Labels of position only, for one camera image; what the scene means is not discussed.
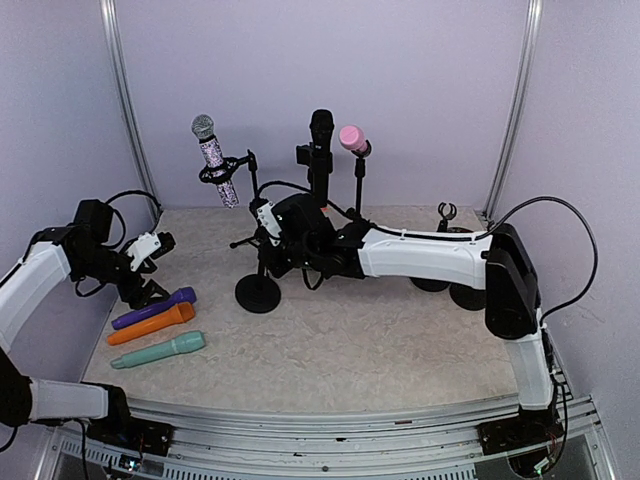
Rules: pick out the red floral plate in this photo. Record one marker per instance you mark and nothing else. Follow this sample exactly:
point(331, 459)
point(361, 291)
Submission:
point(457, 229)

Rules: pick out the teal microphone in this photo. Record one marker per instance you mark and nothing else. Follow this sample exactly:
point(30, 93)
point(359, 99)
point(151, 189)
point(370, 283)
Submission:
point(182, 344)

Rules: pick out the purple microphone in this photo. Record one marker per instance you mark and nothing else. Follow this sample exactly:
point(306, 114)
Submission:
point(185, 294)

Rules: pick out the orange microphone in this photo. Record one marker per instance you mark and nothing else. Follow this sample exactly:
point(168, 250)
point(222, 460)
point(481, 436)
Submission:
point(177, 314)

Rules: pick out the black microphone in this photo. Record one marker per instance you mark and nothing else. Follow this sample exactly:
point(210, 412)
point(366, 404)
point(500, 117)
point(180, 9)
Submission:
point(322, 127)

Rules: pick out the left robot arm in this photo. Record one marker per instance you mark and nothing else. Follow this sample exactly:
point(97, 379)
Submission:
point(78, 251)

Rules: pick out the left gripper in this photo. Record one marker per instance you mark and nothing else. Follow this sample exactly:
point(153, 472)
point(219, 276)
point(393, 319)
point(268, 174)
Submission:
point(139, 299)

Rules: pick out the aluminium frame post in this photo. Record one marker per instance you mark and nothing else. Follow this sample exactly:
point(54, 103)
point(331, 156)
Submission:
point(116, 53)
point(526, 61)

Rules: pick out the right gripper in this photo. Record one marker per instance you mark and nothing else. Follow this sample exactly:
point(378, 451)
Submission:
point(278, 266)

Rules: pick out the pink microphone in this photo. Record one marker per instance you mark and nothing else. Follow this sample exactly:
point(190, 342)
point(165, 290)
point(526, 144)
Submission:
point(353, 139)

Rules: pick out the right aluminium frame post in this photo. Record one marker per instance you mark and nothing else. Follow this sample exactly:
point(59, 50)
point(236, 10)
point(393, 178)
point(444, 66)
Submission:
point(526, 61)

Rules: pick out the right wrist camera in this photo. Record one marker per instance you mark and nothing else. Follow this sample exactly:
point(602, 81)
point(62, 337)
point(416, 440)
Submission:
point(262, 209)

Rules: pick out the glitter silver microphone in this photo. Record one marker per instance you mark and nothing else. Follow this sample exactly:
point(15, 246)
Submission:
point(215, 160)

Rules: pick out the left aluminium frame post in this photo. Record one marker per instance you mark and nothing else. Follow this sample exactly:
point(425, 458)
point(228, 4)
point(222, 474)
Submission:
point(116, 53)

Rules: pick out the front aluminium rail base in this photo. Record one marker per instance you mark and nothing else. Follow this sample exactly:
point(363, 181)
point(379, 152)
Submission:
point(435, 442)

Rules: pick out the tall round stand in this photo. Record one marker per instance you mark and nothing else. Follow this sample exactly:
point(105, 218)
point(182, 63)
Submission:
point(302, 152)

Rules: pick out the black tripod mic stand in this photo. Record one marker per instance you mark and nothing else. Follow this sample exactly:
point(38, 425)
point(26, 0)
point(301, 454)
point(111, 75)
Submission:
point(233, 165)

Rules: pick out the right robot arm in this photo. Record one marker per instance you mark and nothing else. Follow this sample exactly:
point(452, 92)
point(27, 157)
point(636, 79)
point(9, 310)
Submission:
point(486, 270)

